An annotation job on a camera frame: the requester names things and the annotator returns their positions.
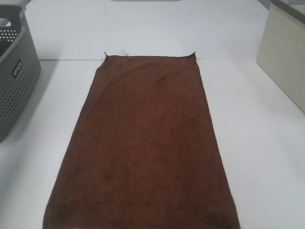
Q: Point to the beige storage box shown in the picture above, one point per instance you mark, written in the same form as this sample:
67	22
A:
282	50

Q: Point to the grey perforated plastic basket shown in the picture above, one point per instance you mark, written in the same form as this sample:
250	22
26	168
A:
19	67

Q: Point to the brown towel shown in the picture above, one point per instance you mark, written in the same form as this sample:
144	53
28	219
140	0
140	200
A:
143	154

